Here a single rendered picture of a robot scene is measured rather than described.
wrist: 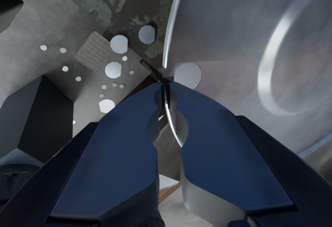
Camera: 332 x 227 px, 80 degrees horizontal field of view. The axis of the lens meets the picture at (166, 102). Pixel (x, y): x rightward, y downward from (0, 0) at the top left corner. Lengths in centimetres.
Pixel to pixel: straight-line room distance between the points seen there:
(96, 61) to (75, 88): 26
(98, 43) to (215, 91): 63
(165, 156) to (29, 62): 85
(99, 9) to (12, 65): 76
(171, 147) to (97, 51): 63
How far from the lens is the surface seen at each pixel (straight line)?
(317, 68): 22
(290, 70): 19
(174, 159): 18
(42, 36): 93
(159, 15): 26
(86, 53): 76
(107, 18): 25
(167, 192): 105
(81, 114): 106
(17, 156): 61
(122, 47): 26
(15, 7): 35
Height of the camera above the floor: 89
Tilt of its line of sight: 52 degrees down
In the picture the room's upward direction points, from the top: 145 degrees clockwise
